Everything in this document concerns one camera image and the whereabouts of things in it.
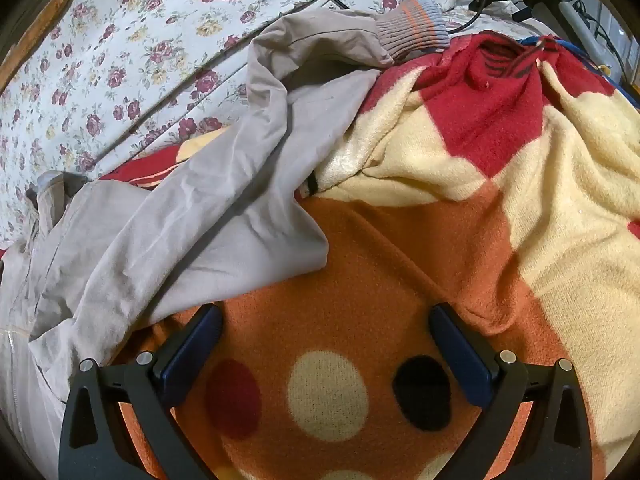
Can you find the beige jacket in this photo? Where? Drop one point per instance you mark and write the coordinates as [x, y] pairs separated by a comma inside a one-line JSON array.
[[200, 220]]

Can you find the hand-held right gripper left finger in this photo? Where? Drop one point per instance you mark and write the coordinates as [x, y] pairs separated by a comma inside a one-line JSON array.
[[192, 360]]

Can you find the floral bed sheet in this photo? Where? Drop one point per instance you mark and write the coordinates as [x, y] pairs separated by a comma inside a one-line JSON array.
[[150, 35]]

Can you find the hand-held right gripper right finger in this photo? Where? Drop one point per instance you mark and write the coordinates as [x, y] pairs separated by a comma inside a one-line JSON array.
[[462, 360]]

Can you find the blue cloth edge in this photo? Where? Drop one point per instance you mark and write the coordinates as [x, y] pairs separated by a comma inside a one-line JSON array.
[[575, 45]]

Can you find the orange red cream printed blanket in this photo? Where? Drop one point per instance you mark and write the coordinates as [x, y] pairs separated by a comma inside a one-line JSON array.
[[400, 260]]

